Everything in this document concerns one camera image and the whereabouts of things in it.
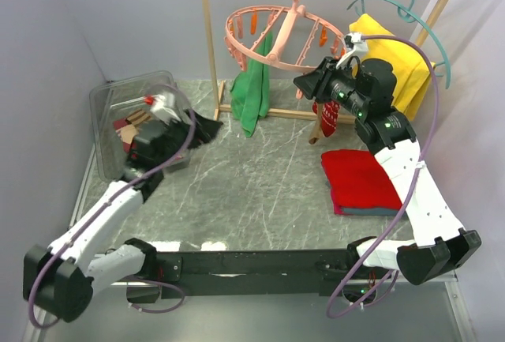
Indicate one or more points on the red folded towel stack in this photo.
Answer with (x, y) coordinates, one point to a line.
(359, 186)

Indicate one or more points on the pink round clip hanger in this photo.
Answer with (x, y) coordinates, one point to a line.
(261, 34)

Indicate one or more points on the black base bar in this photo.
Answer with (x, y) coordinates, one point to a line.
(277, 272)

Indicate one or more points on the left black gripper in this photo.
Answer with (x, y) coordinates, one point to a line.
(205, 129)

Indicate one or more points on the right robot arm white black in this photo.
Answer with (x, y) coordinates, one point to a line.
(440, 241)

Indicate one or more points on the clear plastic bin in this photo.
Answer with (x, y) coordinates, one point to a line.
(118, 109)

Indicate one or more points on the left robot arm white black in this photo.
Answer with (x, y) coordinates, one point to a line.
(63, 277)

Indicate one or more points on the yellow hanging cloth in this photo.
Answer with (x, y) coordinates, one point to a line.
(412, 74)

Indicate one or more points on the green hanging cloth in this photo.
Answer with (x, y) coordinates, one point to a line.
(250, 96)

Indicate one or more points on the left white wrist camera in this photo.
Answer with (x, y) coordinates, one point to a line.
(163, 106)

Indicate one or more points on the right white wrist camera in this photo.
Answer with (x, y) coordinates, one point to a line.
(356, 47)

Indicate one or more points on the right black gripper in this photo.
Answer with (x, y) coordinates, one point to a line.
(308, 82)

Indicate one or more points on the teal plastic hanger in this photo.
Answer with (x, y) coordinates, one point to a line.
(407, 14)

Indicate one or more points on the brown sock pair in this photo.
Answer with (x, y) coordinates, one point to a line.
(137, 117)

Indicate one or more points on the red patterned sock pair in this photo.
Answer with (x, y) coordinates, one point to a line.
(328, 114)

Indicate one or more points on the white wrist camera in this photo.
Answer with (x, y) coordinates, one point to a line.
(356, 47)
(163, 106)

